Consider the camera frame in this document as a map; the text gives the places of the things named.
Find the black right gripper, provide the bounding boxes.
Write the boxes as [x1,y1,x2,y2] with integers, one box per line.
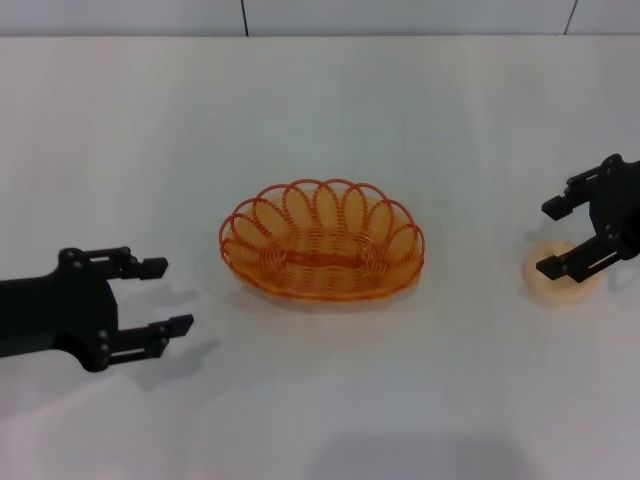
[536,153,640,285]

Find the orange woven plastic basket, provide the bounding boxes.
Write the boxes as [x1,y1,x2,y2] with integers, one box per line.
[218,177,426,303]

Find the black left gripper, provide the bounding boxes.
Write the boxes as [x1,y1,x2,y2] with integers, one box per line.
[0,244,195,375]

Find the beige donut bread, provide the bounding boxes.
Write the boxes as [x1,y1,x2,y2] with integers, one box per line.
[522,240,604,307]

